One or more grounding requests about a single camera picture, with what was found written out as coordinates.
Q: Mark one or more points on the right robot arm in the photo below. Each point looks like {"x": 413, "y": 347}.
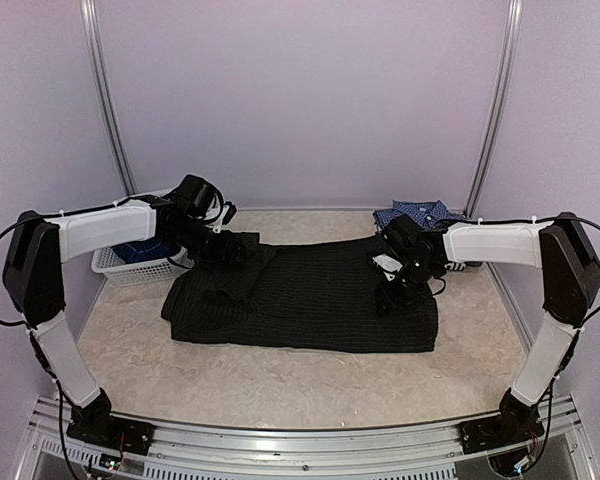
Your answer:
{"x": 557, "y": 246}

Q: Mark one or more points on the dark blue plaid shirt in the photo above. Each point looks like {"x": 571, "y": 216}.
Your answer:
{"x": 143, "y": 251}

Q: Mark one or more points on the aluminium frame post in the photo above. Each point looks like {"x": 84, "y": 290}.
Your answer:
{"x": 497, "y": 106}
{"x": 89, "y": 14}

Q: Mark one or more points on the right aluminium frame post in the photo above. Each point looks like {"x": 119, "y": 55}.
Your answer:
{"x": 497, "y": 106}

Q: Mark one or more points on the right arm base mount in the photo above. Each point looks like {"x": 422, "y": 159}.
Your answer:
{"x": 500, "y": 430}

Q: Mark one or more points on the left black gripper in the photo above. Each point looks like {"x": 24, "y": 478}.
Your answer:
{"x": 226, "y": 252}

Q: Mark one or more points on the white plastic laundry basket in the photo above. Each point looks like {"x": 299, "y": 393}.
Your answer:
{"x": 140, "y": 270}

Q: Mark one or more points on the black white printed shirt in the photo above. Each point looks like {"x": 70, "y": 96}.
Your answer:
{"x": 455, "y": 266}

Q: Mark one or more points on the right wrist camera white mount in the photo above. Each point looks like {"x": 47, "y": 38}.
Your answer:
{"x": 387, "y": 265}

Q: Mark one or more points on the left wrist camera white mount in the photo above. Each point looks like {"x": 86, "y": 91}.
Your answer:
{"x": 227, "y": 213}

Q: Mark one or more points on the front aluminium rail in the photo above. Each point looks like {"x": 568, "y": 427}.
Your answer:
{"x": 184, "y": 450}

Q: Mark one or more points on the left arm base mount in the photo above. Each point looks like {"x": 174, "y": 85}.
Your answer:
{"x": 95, "y": 424}

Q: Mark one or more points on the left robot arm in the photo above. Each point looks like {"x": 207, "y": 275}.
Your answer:
{"x": 192, "y": 217}

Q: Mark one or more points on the black pinstripe long sleeve shirt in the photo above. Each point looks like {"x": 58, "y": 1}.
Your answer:
{"x": 320, "y": 296}

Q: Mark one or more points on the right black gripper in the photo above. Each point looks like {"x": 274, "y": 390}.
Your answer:
{"x": 391, "y": 300}

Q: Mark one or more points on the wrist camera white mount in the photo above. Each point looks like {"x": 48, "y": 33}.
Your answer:
{"x": 227, "y": 213}
{"x": 387, "y": 265}

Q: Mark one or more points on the left aluminium frame post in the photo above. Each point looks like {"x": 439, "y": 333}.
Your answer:
{"x": 89, "y": 14}

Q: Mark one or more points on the blue checked shirt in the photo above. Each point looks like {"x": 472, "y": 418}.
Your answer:
{"x": 411, "y": 216}

